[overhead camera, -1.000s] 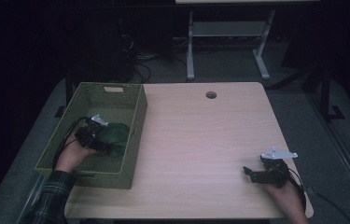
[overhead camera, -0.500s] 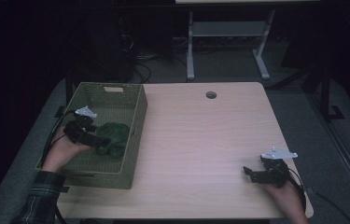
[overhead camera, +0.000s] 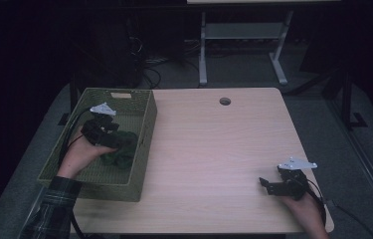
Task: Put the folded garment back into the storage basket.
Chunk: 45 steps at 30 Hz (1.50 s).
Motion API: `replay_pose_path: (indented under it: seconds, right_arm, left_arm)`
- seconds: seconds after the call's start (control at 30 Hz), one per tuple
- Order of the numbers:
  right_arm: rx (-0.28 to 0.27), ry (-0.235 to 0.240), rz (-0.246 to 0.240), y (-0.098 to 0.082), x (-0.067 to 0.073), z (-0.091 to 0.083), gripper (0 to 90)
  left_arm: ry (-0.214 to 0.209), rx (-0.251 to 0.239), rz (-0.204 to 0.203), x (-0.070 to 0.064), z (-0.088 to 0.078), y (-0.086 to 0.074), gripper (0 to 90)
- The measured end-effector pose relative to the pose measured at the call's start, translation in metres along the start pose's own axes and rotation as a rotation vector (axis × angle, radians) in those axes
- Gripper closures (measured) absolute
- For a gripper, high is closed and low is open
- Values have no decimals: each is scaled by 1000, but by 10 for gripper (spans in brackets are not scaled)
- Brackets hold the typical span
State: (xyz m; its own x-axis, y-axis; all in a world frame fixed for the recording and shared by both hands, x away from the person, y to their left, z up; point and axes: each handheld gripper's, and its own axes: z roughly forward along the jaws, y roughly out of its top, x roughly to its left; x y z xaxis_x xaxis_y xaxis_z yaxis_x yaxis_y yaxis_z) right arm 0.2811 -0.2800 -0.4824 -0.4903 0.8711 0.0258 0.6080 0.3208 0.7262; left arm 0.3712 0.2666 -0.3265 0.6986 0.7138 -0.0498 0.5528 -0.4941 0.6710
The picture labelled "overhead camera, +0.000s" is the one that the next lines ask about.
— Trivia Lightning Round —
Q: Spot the black metal stand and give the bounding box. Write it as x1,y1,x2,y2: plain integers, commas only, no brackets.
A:
322,68,369,131
58,74,80,126

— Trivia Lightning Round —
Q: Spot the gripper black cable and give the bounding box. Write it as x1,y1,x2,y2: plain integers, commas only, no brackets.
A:
58,108,93,167
305,178,328,230

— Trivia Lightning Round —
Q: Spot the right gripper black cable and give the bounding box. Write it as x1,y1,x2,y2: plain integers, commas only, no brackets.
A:
305,178,328,230

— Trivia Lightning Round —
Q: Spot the tangle of black cables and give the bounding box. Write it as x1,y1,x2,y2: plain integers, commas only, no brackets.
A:
125,36,202,90

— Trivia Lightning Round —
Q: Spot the black floor cable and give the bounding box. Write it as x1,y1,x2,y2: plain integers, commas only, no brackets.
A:
327,199,373,239

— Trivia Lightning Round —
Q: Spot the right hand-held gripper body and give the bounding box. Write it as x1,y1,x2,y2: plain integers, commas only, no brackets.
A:
273,156,318,202

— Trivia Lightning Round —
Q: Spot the green sock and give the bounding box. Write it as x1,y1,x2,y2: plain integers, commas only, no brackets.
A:
99,145,136,170
116,129,139,152

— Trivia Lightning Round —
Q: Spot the person's left hand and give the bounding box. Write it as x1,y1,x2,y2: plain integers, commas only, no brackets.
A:
57,134,118,181

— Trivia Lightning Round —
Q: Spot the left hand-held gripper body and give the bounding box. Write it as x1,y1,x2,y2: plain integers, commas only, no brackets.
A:
81,103,128,149

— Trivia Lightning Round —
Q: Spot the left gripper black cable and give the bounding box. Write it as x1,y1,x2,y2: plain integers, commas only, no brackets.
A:
58,108,93,167

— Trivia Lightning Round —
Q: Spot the green woven basket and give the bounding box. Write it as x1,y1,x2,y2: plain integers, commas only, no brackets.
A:
37,87,158,203

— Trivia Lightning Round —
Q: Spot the person's right hand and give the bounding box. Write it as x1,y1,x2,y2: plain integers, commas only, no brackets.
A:
278,193,328,233

